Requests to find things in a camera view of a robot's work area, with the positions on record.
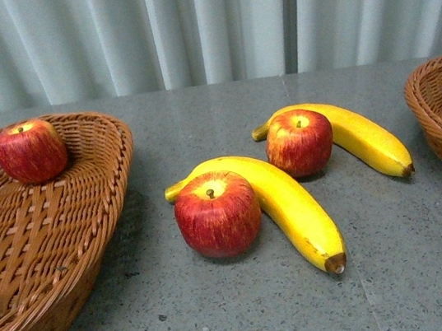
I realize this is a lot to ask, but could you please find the red apple in basket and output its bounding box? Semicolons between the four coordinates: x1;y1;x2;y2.
0;119;69;185

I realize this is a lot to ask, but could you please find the red apple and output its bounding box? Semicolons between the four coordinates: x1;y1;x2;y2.
266;109;333;178
0;119;69;185
174;170;262;259

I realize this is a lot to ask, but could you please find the yellow banana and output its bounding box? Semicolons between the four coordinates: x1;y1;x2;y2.
251;103;415;178
165;156;347;275

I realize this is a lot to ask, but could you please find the rear yellow banana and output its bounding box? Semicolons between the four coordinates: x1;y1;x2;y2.
251;103;415;178

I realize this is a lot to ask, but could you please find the white pleated curtain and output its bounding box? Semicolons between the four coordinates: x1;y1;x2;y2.
0;0;442;112

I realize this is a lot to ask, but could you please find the left brown wicker basket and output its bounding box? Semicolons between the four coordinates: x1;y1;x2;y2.
0;111;133;331

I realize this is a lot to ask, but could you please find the front yellow banana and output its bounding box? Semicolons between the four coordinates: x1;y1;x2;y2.
165;156;347;275

